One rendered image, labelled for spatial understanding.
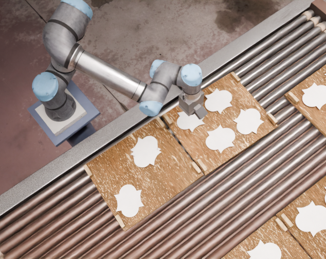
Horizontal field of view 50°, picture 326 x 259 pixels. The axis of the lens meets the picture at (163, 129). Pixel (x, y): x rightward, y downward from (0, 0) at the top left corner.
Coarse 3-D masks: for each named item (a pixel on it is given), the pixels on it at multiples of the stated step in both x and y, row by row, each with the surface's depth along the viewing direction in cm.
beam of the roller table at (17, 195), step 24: (312, 0) 186; (264, 24) 182; (240, 48) 177; (168, 96) 168; (120, 120) 165; (144, 120) 167; (96, 144) 161; (48, 168) 158; (72, 168) 158; (24, 192) 154; (0, 216) 151
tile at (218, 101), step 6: (216, 90) 164; (222, 90) 164; (210, 96) 164; (216, 96) 163; (222, 96) 163; (228, 96) 163; (210, 102) 162; (216, 102) 162; (222, 102) 162; (228, 102) 162; (210, 108) 161; (216, 108) 161; (222, 108) 161
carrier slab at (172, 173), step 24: (120, 144) 158; (168, 144) 156; (96, 168) 154; (120, 168) 153; (144, 168) 153; (168, 168) 152; (192, 168) 151; (144, 192) 148; (168, 192) 148; (120, 216) 145; (144, 216) 144
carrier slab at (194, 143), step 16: (224, 80) 168; (240, 96) 164; (176, 112) 162; (208, 112) 161; (224, 112) 161; (240, 112) 160; (176, 128) 159; (208, 128) 158; (272, 128) 156; (192, 144) 156; (240, 144) 154; (208, 160) 152; (224, 160) 152
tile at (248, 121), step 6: (252, 108) 160; (240, 114) 159; (246, 114) 159; (252, 114) 158; (258, 114) 158; (234, 120) 158; (240, 120) 158; (246, 120) 157; (252, 120) 157; (258, 120) 157; (240, 126) 156; (246, 126) 156; (252, 126) 156; (258, 126) 156; (240, 132) 155; (246, 132) 155; (252, 132) 156
